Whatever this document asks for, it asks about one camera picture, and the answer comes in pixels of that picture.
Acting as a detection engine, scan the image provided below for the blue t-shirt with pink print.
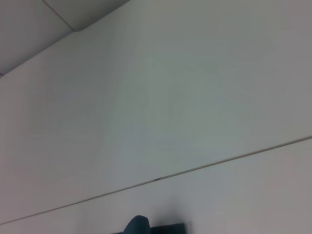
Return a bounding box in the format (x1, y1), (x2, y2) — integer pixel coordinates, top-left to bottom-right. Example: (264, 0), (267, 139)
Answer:
(123, 215), (189, 234)

